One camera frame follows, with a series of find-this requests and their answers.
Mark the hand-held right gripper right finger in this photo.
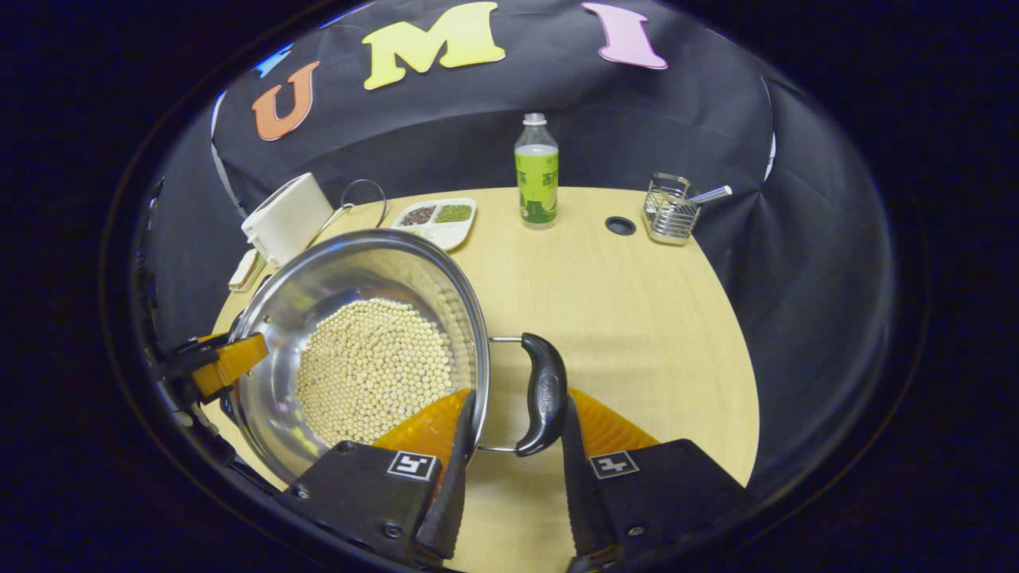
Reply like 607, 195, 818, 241
560, 388, 757, 573

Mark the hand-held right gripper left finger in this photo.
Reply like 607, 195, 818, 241
283, 388, 478, 562

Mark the stainless steel pot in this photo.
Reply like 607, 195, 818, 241
227, 229, 569, 485

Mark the beige flat pad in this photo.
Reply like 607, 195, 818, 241
228, 248, 267, 292

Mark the pile of yellow soybeans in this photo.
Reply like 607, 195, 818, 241
296, 298, 455, 446

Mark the white toaster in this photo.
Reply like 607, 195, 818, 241
241, 173, 335, 266

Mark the white divided bean dish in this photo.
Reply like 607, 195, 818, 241
390, 197, 477, 252

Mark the green label drink bottle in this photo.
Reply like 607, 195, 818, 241
514, 113, 560, 231

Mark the black power cable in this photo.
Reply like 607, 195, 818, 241
322, 178, 388, 240

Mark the metal wire utensil holder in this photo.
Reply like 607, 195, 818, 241
642, 173, 701, 245

